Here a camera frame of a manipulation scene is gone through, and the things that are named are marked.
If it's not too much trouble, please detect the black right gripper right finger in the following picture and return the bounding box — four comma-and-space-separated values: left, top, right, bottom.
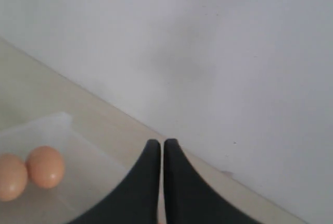
163, 138, 305, 224

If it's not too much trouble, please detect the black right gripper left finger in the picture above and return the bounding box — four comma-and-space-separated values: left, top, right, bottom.
71, 140, 161, 224

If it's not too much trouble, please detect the brown egg back left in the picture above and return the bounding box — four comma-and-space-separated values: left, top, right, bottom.
25, 146, 65, 189

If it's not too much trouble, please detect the brown egg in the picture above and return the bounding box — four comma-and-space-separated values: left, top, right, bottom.
0, 153, 28, 202
25, 146, 65, 189

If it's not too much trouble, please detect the clear plastic tray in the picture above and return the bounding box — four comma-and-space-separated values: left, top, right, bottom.
1, 112, 128, 223

